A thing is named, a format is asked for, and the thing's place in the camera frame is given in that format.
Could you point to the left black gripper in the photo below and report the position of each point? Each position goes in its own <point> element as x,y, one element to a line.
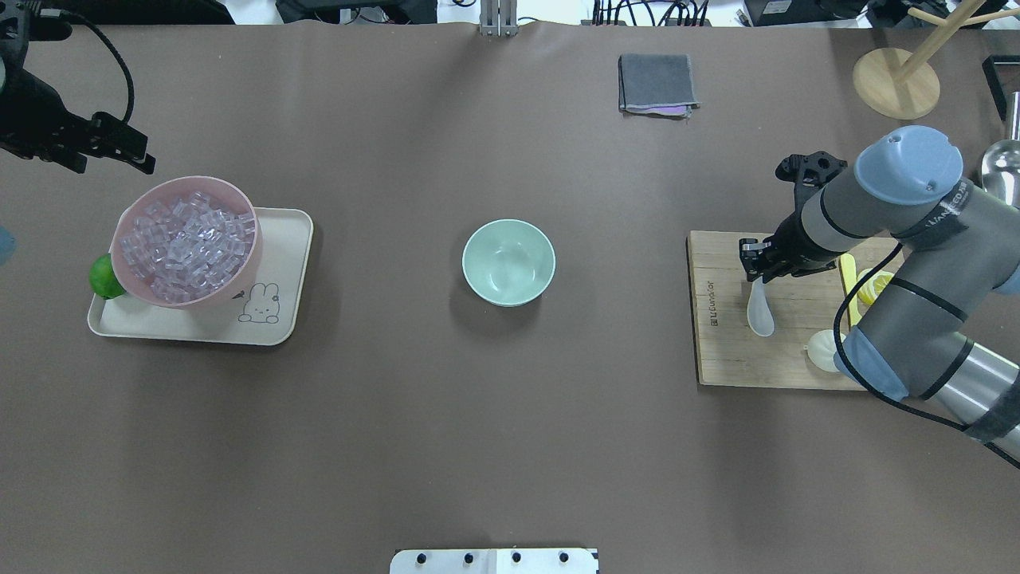
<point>33,118</point>

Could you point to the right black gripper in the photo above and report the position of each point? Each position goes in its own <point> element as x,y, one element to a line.
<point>790,241</point>

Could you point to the white ceramic spoon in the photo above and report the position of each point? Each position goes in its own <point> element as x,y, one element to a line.
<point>758,313</point>

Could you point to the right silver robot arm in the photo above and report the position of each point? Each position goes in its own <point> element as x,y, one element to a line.
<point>959,243</point>

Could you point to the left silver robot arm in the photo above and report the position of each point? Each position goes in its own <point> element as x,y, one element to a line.
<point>32,21</point>

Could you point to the pink bowl of ice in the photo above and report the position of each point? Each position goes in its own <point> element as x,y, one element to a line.
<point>188,242</point>

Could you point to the mint green bowl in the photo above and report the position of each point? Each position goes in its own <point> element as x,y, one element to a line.
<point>508,262</point>

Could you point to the bamboo cutting board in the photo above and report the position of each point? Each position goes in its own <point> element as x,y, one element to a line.
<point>729,354</point>

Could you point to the yellow plastic knife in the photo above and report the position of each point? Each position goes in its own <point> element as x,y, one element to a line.
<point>847,268</point>

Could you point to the lemon slice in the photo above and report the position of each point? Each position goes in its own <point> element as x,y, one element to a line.
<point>874,282</point>

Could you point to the green lime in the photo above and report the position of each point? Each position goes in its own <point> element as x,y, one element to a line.
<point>102,278</point>

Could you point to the grey folded cloth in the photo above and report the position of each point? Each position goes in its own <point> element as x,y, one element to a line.
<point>656,85</point>

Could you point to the wooden cup tree stand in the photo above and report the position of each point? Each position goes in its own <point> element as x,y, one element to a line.
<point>901,84</point>

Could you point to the aluminium frame post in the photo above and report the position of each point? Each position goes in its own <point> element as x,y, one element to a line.
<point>498,18</point>

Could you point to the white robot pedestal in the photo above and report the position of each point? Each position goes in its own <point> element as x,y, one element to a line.
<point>496,560</point>

